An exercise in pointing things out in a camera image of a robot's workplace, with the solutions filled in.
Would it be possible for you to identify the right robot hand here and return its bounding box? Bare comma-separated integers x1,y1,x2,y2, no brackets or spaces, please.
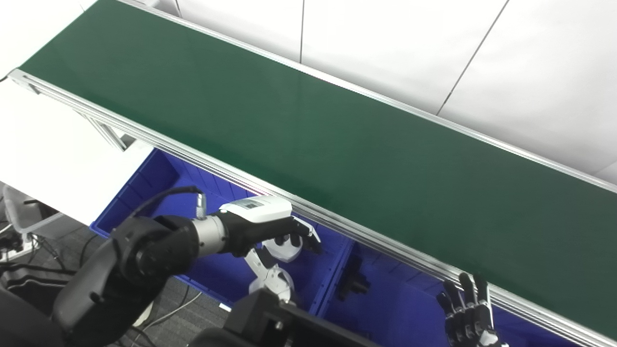
436,272,509,347

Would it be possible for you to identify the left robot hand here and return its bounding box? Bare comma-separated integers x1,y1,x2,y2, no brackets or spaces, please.
219,196,323,284

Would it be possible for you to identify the white cylindrical part with hole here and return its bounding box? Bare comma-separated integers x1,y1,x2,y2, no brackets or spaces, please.
264,235,304,264
248,267,295,303

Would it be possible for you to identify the blue plastic bin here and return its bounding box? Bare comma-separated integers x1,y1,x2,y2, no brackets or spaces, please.
311,240,584,347
90,148,356,316

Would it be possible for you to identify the green conveyor belt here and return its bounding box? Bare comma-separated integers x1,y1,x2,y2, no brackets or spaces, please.
7,0,617,347

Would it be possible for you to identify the black plastic part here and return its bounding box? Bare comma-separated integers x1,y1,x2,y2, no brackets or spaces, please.
336,255,372,302

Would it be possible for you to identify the black robot torso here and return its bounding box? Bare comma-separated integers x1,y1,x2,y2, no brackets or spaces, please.
190,288,384,347

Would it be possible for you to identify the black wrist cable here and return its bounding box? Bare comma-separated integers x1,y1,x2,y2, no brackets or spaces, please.
129,186,208,221

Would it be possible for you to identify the white floor cable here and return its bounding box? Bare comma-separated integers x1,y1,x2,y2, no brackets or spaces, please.
129,289,204,338

